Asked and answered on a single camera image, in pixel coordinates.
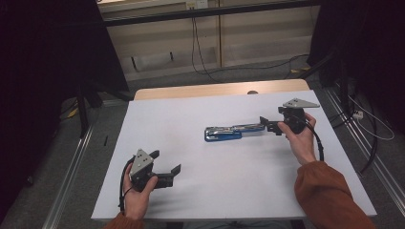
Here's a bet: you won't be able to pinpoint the black stand leg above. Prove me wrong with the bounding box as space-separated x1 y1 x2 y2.
299 51 338 89

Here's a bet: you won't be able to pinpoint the black curtain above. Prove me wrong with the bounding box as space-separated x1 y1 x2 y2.
0 0 130 220
307 0 405 135

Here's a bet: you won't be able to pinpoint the metal floor rail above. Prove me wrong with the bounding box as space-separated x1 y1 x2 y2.
41 123 96 229
323 87 405 208

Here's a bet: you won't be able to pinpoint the blue stapler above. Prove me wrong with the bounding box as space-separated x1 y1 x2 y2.
203 123 266 143

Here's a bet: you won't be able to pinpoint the white table sheet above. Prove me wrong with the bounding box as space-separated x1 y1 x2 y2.
91 90 377 221

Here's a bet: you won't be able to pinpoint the white wall socket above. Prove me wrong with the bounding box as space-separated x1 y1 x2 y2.
185 0 209 10

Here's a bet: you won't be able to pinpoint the black tripod stand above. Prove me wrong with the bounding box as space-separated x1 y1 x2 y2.
75 80 132 139

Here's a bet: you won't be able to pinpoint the person's right hand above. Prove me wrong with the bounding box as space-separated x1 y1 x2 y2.
277 113 318 166

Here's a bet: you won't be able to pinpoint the left hand-held gripper black cable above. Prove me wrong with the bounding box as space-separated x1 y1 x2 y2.
117 156 137 214

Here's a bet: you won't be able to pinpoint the person's grey trousers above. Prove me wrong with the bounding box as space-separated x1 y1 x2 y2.
182 219 295 229

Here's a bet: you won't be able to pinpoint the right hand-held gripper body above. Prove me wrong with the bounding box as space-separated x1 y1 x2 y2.
277 97 321 135

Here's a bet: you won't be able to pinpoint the black horizontal bar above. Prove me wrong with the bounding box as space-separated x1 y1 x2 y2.
103 0 319 27

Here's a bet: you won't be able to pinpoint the right hand-held gripper black cable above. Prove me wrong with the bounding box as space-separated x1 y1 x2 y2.
304 118 325 162

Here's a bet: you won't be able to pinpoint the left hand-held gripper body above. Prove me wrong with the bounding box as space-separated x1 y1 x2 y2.
129 148 175 193

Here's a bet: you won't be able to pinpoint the hand-held gripper black cable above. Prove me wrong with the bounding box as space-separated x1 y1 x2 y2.
117 156 137 214
304 118 325 162

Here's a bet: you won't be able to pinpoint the black hanging cable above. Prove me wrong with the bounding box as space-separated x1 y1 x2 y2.
192 17 222 84
190 17 311 77

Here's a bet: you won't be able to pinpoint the black floor cable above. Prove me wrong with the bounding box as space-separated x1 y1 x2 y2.
329 79 380 175

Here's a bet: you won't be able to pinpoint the white floor cable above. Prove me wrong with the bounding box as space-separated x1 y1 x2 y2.
348 94 395 141

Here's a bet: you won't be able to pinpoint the person's left hand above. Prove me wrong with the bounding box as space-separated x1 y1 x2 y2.
122 163 160 221

